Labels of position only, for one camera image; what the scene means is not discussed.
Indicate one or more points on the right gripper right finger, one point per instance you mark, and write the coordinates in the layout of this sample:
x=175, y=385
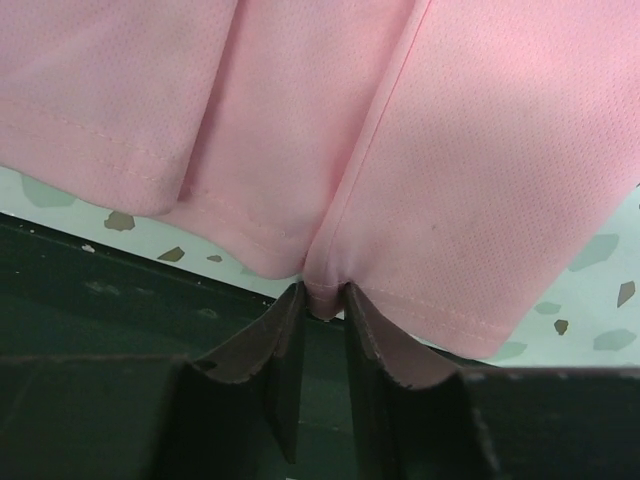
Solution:
x=412, y=416

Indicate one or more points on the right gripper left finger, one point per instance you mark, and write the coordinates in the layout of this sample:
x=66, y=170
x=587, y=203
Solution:
x=234, y=412

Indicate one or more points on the pink t shirt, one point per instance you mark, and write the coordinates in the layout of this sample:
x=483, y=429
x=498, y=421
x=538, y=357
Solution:
x=450, y=158

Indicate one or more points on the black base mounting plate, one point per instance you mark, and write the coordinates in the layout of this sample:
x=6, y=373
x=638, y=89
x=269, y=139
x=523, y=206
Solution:
x=92, y=342

